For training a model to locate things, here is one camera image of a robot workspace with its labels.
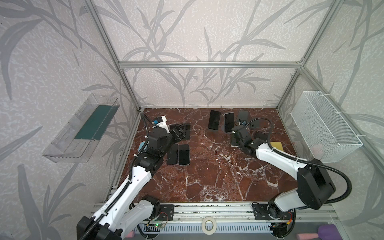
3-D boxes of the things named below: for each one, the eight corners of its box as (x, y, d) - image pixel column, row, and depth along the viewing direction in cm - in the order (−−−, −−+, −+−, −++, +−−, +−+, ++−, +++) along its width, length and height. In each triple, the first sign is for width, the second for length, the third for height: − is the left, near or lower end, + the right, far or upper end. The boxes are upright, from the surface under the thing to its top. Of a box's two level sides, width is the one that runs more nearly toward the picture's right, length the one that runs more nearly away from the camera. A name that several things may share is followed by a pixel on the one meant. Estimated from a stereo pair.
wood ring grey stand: (236, 124, 113) (239, 114, 105) (235, 120, 116) (238, 110, 108) (245, 124, 113) (249, 114, 105) (244, 120, 116) (248, 110, 108)
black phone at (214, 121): (208, 130, 108) (208, 118, 97) (210, 123, 113) (211, 110, 102) (217, 132, 107) (219, 119, 96) (219, 124, 112) (221, 111, 101)
